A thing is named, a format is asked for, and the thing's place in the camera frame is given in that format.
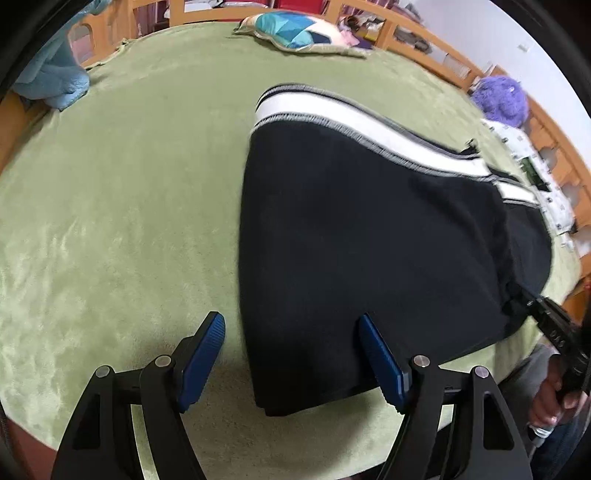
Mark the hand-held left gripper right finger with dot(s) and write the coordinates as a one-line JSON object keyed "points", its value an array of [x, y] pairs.
{"points": [[381, 355]]}

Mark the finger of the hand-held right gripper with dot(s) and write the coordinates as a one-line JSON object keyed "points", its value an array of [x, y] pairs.
{"points": [[533, 302]]}

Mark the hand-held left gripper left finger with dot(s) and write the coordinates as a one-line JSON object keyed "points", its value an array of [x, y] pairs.
{"points": [[203, 355]]}

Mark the black pants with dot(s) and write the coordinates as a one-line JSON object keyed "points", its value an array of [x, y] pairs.
{"points": [[346, 254]]}

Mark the person's right hand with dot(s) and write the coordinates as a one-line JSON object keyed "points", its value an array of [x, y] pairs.
{"points": [[545, 397]]}

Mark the person's grey clothing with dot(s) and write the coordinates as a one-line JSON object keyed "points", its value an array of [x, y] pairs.
{"points": [[521, 378]]}

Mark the person's blue jeans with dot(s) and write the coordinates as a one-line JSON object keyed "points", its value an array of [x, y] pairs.
{"points": [[568, 447]]}

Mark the white floral pillow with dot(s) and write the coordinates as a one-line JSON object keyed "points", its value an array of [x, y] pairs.
{"points": [[558, 203]]}

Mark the black phone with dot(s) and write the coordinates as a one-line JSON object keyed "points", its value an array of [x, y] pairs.
{"points": [[533, 173]]}

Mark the green plush blanket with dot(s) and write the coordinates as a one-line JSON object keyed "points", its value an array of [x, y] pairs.
{"points": [[115, 207]]}

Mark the purple plush toy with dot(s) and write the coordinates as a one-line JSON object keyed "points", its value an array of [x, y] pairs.
{"points": [[501, 99]]}

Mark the light blue fleece robe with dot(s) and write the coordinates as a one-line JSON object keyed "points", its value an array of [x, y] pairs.
{"points": [[55, 78]]}

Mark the geometric print pillow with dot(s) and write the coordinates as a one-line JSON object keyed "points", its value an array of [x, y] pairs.
{"points": [[291, 32]]}

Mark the wooden bed frame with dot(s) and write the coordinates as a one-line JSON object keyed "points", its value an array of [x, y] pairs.
{"points": [[429, 41]]}

